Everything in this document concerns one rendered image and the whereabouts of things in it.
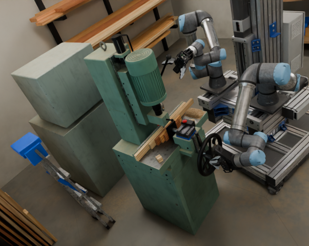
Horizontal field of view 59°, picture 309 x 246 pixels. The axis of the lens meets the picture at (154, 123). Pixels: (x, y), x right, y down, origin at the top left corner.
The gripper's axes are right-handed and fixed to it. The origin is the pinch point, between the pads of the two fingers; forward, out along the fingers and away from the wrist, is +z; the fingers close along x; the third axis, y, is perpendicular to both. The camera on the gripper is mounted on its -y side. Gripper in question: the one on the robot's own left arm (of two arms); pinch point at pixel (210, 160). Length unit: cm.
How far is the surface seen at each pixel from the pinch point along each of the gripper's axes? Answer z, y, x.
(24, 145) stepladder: 75, -78, -57
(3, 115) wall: 242, -129, -24
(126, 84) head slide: 21, -66, 2
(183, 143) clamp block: 14.1, -15.2, 2.3
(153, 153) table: 29.6, -21.0, -11.0
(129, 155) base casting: 57, -25, -13
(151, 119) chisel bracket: 30.7, -37.5, 5.7
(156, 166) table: 21.4, -16.3, -19.3
